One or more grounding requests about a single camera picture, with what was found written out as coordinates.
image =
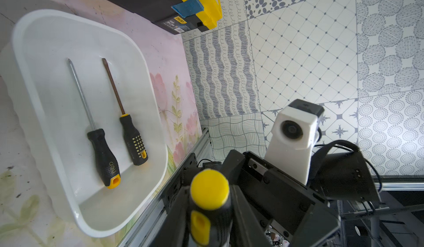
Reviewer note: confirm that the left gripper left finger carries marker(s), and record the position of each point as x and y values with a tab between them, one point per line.
174	231

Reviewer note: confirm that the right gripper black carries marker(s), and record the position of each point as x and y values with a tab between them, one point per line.
300	214

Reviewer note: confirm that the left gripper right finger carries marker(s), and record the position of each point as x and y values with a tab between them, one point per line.
246	230

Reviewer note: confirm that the black yellow oval-grip screwdriver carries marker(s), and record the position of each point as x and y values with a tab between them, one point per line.
209	211

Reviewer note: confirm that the black yellow-dotted brown-shaft screwdriver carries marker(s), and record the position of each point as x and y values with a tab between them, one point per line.
132	137

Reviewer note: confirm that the black handle yellow-end screwdriver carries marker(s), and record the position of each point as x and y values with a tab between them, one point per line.
106	163

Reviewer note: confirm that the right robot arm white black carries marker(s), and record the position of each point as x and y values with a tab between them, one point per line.
340	172

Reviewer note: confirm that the white plastic storage box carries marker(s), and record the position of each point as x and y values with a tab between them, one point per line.
42	88

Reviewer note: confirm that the yellow black toolbox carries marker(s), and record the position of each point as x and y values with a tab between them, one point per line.
176	16

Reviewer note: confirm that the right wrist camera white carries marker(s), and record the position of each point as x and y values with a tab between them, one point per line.
294	134

